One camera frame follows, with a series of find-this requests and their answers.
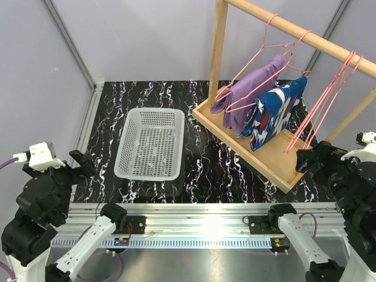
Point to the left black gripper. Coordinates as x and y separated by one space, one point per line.
85 169

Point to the wooden clothes rack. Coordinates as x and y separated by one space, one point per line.
270 160

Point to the blue patterned trousers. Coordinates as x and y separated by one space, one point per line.
272 111

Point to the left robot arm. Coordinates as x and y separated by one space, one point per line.
44 206

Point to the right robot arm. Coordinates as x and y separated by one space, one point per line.
350 177

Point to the purple trousers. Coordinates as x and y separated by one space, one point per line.
246 90

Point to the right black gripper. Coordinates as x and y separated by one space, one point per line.
323 151

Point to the aluminium mounting rail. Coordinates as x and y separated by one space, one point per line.
196 226

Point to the white plastic basket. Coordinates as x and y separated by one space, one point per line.
151 145

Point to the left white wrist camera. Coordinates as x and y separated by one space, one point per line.
40 157

